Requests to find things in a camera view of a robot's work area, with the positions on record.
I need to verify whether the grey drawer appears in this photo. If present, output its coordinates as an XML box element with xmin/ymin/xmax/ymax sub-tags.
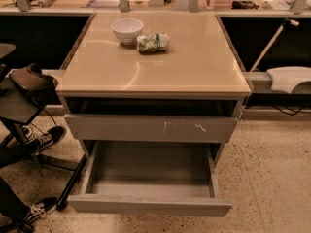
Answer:
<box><xmin>69</xmin><ymin>141</ymin><xmax>232</xmax><ymax>217</ymax></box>
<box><xmin>65</xmin><ymin>114</ymin><xmax>237</xmax><ymax>143</ymax></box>

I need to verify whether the grey drawer cabinet glass top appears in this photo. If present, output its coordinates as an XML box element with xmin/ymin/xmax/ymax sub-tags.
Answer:
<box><xmin>57</xmin><ymin>11</ymin><xmax>251</xmax><ymax>157</ymax></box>

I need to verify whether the grey top drawer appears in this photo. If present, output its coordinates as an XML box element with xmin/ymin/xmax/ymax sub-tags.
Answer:
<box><xmin>65</xmin><ymin>114</ymin><xmax>237</xmax><ymax>143</ymax></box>

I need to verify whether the green white snack bag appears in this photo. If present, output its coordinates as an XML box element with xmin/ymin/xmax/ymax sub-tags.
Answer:
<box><xmin>136</xmin><ymin>32</ymin><xmax>170</xmax><ymax>52</ymax></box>

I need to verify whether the white bowl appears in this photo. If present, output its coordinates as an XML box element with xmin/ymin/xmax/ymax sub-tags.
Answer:
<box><xmin>111</xmin><ymin>18</ymin><xmax>144</xmax><ymax>45</ymax></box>

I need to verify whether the upper black sneaker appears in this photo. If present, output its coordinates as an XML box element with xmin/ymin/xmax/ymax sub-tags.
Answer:
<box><xmin>33</xmin><ymin>125</ymin><xmax>66</xmax><ymax>155</ymax></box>

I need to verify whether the black sneaker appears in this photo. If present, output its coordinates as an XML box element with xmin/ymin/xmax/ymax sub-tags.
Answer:
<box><xmin>23</xmin><ymin>196</ymin><xmax>57</xmax><ymax>223</ymax></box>
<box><xmin>33</xmin><ymin>125</ymin><xmax>66</xmax><ymax>155</ymax></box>

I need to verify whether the black VR headset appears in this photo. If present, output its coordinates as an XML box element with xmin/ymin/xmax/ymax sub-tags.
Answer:
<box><xmin>9</xmin><ymin>63</ymin><xmax>56</xmax><ymax>105</ymax></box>

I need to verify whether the lower black sneaker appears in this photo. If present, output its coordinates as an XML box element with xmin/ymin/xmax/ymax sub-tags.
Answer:
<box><xmin>23</xmin><ymin>196</ymin><xmax>57</xmax><ymax>223</ymax></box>

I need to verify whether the black cable under bench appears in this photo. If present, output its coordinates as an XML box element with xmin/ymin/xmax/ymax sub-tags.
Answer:
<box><xmin>271</xmin><ymin>105</ymin><xmax>307</xmax><ymax>117</ymax></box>

